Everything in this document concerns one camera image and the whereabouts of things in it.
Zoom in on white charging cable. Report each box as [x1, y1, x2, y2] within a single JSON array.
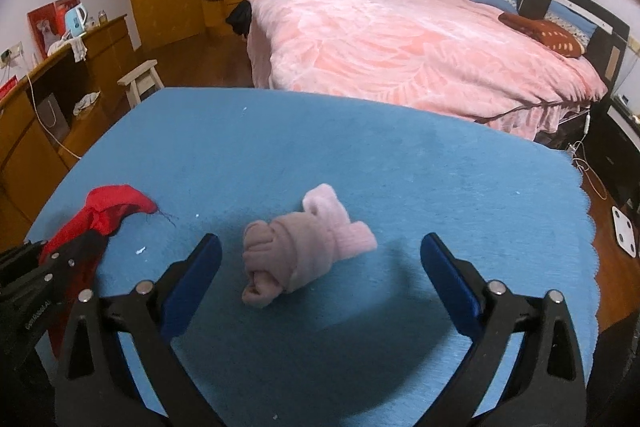
[[26, 72, 82, 158]]

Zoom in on wooden stool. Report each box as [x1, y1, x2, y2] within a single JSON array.
[[117, 60, 165, 108]]

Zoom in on pink socks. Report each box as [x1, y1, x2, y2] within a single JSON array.
[[241, 183, 377, 308]]

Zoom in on dark nightstand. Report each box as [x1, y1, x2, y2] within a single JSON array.
[[585, 94, 640, 208]]

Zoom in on white paper bag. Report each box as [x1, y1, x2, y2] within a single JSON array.
[[36, 93, 70, 142]]

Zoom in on red printed poster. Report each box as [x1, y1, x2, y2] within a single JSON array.
[[27, 0, 81, 58]]

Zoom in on black cloth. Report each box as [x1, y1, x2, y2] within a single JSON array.
[[226, 0, 253, 38]]

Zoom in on light blue kettle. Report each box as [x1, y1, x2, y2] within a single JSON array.
[[64, 4, 90, 36]]

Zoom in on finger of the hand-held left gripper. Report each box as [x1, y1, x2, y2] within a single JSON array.
[[41, 229, 109, 279]]

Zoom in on bed with pink blanket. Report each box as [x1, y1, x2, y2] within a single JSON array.
[[227, 0, 631, 142]]

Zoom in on brown dotted cushion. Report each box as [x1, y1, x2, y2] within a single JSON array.
[[498, 12, 586, 56]]

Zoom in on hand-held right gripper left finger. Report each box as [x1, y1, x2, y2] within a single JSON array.
[[55, 233, 223, 427]]

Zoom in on red frayed cloth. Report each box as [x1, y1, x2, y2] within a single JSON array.
[[40, 186, 160, 358]]

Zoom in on white bathroom scale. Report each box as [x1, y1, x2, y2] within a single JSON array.
[[610, 206, 640, 258]]

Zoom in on pink blanket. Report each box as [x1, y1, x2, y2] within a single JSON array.
[[247, 0, 608, 140]]

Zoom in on blue tablecloth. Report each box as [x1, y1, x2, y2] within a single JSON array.
[[22, 87, 601, 427]]

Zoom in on white floor cable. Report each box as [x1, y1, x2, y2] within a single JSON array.
[[570, 127, 608, 200]]

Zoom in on white crumpled cloth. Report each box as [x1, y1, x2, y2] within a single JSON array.
[[73, 92, 101, 115]]

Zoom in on wooden side desk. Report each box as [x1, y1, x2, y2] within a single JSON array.
[[0, 14, 136, 228]]

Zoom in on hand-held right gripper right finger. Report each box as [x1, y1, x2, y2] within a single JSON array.
[[420, 233, 587, 427]]

